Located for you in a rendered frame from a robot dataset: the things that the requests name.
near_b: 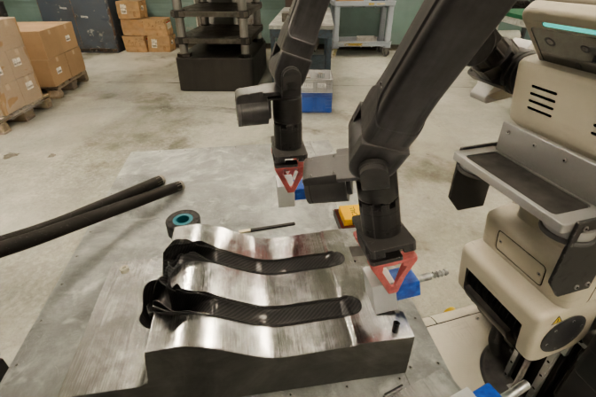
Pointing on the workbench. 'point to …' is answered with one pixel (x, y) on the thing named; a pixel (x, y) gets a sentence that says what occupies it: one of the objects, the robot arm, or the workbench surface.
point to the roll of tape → (181, 220)
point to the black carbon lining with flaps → (225, 309)
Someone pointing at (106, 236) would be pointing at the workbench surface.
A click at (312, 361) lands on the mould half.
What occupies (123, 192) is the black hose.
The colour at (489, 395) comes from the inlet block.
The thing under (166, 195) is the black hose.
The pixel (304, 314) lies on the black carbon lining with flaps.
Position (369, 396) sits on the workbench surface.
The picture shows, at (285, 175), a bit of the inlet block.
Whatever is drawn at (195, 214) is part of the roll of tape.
